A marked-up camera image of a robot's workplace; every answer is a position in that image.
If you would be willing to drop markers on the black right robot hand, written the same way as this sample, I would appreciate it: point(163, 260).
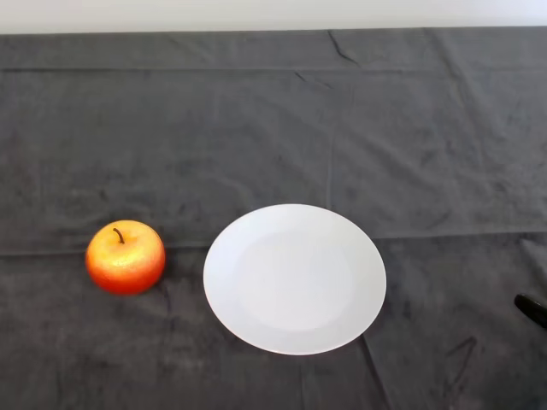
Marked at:
point(534, 308)

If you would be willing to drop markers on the red yellow apple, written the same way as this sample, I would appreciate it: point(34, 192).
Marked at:
point(126, 267)

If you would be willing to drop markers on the white round plate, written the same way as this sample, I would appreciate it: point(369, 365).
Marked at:
point(295, 279)

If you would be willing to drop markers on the black table cloth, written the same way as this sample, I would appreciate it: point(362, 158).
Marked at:
point(273, 128)

